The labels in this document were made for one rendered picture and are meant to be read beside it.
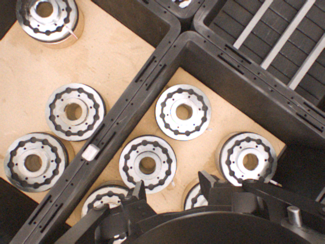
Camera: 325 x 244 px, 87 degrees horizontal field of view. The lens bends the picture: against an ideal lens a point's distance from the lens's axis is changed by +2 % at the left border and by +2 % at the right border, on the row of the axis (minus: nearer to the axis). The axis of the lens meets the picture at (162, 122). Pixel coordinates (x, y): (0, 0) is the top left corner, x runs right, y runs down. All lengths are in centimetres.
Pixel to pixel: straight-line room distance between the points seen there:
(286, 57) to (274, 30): 6
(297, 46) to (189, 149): 30
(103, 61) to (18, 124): 20
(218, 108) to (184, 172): 14
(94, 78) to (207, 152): 26
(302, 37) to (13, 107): 58
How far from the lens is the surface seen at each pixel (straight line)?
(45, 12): 43
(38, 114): 40
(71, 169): 26
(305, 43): 48
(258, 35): 43
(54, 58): 41
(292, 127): 34
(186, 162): 34
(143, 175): 31
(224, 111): 36
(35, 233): 31
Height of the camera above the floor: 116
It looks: 87 degrees down
